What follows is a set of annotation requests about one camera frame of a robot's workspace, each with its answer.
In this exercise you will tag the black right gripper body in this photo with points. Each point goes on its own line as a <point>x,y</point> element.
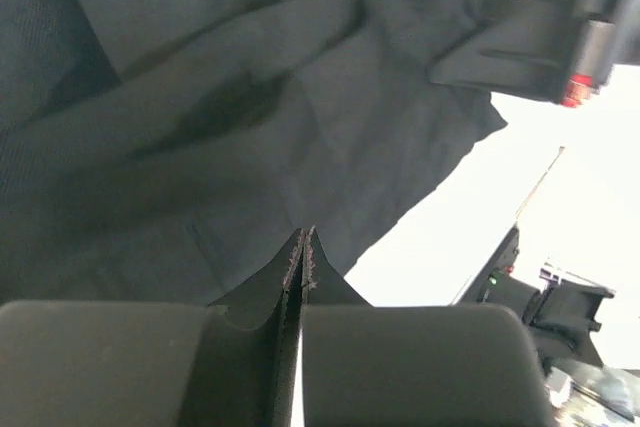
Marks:
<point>607,29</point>

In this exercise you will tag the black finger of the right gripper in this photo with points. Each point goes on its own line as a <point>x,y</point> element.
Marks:
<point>534,51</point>

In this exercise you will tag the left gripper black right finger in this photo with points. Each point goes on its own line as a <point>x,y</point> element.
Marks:
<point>464,365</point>

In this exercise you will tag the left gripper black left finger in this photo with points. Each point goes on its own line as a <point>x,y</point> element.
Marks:
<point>80,363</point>

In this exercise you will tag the black pleated skirt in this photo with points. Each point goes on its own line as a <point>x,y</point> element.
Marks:
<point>164,150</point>

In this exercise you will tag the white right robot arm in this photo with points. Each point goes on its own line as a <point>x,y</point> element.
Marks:
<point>561,317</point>

